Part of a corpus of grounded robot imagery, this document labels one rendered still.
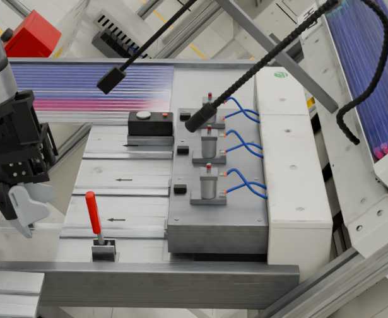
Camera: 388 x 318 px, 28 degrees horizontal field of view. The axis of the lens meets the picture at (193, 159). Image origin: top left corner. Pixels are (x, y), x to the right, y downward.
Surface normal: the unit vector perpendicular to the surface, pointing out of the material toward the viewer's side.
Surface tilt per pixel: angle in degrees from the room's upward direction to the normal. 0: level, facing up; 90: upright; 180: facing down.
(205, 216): 45
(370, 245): 90
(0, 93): 53
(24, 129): 90
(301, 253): 90
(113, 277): 90
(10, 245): 0
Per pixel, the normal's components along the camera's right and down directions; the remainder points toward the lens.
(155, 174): 0.00, -0.86
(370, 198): -0.71, -0.62
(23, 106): -0.02, 0.51
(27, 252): 0.70, -0.61
